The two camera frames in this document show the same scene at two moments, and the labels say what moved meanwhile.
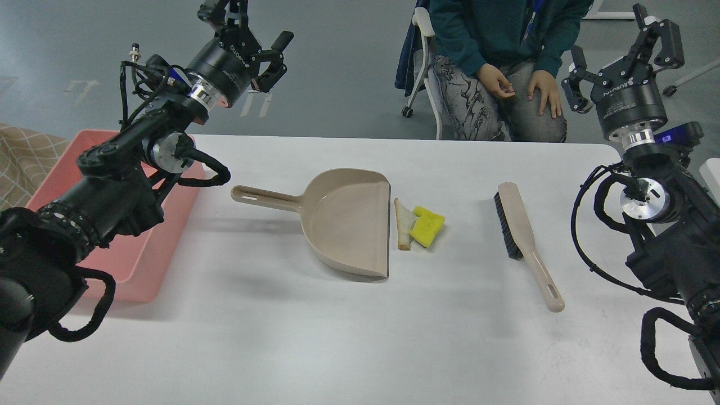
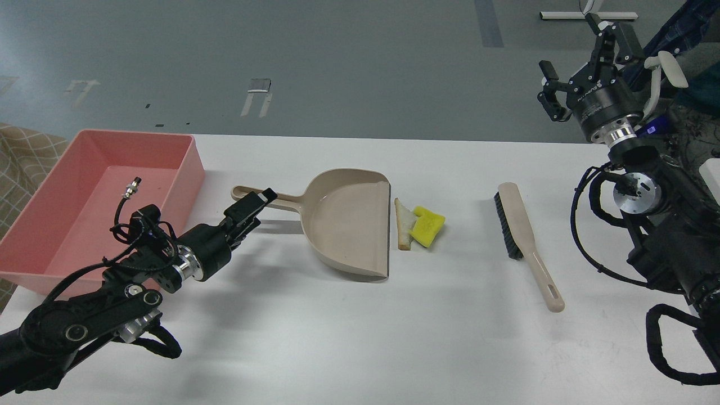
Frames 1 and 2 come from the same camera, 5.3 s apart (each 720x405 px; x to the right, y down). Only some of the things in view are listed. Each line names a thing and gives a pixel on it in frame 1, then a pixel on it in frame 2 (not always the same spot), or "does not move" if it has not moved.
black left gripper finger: (217, 12) -> (243, 208)
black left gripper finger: (265, 81) -> (255, 221)
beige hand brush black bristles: (520, 242) does not move
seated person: (494, 66) -> (698, 59)
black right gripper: (627, 92) -> (598, 91)
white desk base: (593, 13) does not move
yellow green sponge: (426, 226) does not move
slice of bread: (404, 220) does not move
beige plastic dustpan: (345, 215) does not move
